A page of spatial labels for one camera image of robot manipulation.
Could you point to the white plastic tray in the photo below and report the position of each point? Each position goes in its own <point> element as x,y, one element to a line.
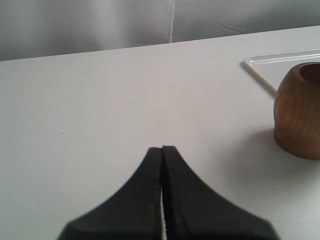
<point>270,69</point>

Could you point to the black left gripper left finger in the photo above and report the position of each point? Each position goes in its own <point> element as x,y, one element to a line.
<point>132,213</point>

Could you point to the wooden mortar cup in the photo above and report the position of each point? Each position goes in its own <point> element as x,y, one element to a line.
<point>296,111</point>

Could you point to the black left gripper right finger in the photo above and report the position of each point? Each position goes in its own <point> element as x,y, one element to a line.
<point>193,211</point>

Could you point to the white backdrop curtain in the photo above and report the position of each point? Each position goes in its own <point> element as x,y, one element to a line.
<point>38,28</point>

